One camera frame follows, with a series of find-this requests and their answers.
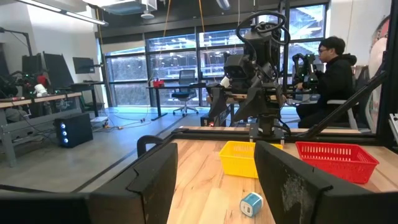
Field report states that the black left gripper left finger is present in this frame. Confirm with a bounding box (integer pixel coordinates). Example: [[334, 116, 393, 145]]
[[0, 142, 178, 224]]

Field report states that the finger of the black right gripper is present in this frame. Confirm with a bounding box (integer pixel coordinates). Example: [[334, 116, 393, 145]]
[[207, 86, 229, 121], [233, 88, 265, 122]]

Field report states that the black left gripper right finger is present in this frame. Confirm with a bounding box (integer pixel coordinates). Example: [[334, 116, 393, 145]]
[[254, 140, 398, 224]]

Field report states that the cyan power adapter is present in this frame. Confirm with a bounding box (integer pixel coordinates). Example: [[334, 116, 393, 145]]
[[239, 192, 264, 218]]

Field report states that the red plastic basket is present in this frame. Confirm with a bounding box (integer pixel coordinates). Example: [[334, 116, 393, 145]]
[[295, 141, 380, 185]]

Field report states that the blue office chair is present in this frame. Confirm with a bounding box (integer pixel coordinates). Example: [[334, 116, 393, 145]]
[[170, 69, 200, 118]]

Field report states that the black desk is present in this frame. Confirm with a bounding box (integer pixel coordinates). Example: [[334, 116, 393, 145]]
[[146, 82, 206, 121]]

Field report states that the yellow plastic basket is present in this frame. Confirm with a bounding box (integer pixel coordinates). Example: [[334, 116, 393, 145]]
[[219, 140, 284, 180]]

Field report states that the person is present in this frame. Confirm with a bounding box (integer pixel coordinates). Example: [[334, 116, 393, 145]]
[[295, 35, 358, 129]]

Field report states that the white chair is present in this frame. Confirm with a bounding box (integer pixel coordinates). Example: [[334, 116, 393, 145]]
[[326, 99, 359, 130]]

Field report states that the black computer tower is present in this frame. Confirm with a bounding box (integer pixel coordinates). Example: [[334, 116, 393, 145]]
[[54, 112, 94, 149]]

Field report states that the white ceiling unit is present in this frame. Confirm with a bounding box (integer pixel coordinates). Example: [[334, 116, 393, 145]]
[[82, 0, 158, 16]]

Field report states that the wooden workbench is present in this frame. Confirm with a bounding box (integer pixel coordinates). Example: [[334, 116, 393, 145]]
[[0, 91, 83, 169]]

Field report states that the large black panel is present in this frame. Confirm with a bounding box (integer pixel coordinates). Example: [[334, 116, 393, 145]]
[[42, 51, 75, 90]]

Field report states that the ceiling light strip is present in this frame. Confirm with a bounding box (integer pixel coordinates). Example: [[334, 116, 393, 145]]
[[15, 0, 109, 27]]

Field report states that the robot with red part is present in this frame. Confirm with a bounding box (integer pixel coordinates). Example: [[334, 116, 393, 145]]
[[0, 70, 51, 98]]

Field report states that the small black panel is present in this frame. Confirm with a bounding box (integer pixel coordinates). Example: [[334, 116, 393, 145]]
[[21, 53, 43, 75]]

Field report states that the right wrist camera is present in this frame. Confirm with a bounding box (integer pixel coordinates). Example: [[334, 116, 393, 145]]
[[223, 54, 249, 79]]

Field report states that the black frame handle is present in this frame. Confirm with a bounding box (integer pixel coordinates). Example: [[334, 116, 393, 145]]
[[136, 135, 165, 158]]

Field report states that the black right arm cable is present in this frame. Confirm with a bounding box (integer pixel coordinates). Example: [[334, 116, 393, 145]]
[[235, 11, 292, 47]]

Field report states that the black wall monitor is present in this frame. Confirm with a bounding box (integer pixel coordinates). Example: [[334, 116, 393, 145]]
[[72, 57, 96, 75]]

